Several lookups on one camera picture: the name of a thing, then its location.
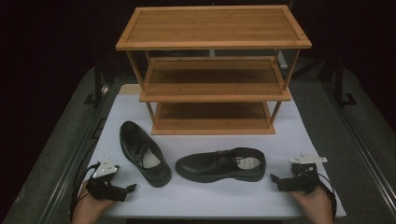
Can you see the white table mat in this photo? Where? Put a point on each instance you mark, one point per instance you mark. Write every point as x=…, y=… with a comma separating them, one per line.
x=218, y=199

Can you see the person's left hand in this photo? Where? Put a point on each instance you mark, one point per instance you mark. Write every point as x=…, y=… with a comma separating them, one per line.
x=88, y=208

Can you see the metal frame rail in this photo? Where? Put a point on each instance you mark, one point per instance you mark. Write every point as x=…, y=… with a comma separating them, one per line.
x=73, y=168
x=364, y=155

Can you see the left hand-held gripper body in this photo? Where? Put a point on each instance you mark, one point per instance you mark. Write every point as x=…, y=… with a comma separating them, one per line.
x=106, y=186

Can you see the wooden three-tier shoe rack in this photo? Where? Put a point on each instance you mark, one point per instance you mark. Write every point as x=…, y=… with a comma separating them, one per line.
x=213, y=28

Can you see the black leather lace-up shoe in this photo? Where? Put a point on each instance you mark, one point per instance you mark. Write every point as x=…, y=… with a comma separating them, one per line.
x=137, y=146
x=205, y=166

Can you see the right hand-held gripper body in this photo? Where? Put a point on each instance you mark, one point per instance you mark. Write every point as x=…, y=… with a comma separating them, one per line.
x=303, y=182

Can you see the person's right hand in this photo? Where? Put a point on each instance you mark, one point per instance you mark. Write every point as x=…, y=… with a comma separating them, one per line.
x=316, y=207

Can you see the black metal stand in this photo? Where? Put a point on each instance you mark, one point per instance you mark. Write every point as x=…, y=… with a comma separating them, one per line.
x=98, y=81
x=340, y=84

